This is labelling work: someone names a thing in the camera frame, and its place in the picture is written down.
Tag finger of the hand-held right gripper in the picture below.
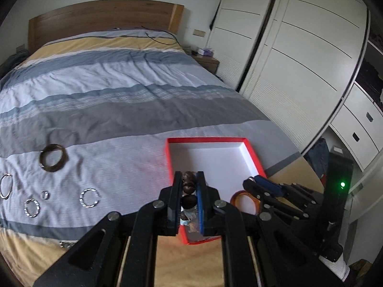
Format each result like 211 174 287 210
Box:
257 194 309 221
243 176 324 207

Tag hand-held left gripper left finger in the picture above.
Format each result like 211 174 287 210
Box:
33 171 184 287

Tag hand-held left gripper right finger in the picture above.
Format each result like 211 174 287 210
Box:
196 171 348 287

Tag brown wooden bead bracelet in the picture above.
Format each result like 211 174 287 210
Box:
181 171 199 234

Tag orange translucent bangle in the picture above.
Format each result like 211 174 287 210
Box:
230 191 258 216

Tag red cardboard box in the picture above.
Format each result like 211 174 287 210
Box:
165 137 268 246

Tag dark brown wide bangle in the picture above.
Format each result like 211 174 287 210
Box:
39 144 69 173

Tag twisted silver bangle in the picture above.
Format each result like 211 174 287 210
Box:
24 198 40 217

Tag thin silver bangle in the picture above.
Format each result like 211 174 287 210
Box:
0 173 13 199

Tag person's right forearm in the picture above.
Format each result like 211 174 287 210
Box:
320 255 350 281

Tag blue jeans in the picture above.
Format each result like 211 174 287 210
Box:
307 139 330 183

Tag white drawer cabinet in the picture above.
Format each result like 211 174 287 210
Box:
329 82 383 171

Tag striped duvet bed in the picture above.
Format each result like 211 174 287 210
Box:
0 28 325 287

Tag dark clothes on shelf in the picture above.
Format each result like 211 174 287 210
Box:
357 33 383 105

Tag wooden nightstand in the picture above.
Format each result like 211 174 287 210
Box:
191 54 220 74

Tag white sliding wardrobe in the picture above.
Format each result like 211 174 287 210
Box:
206 0 370 156

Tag wooden headboard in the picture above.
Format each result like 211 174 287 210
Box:
28 0 184 54

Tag blue-grey cloth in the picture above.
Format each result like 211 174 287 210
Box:
0 51 29 78

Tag black cable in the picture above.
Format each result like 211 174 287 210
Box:
145 29 180 45

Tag dark hanging strap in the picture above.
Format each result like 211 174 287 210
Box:
211 0 223 32

